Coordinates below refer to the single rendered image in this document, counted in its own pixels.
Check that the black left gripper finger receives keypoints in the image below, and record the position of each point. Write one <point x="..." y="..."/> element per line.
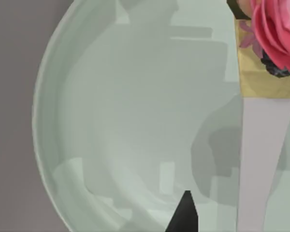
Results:
<point x="185" y="215"/>

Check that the pink flower bouquet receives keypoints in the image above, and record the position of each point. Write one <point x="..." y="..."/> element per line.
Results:
<point x="261" y="101"/>

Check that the pale green round plate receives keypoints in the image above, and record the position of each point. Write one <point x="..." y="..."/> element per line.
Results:
<point x="125" y="116"/>

